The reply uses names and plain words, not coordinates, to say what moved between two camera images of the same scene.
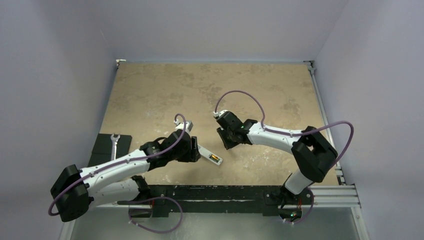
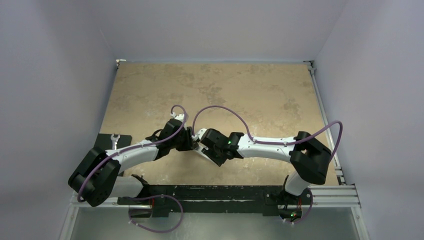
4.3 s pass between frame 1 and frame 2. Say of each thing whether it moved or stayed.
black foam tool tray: stayed
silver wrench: stayed
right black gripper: moved
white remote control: stayed
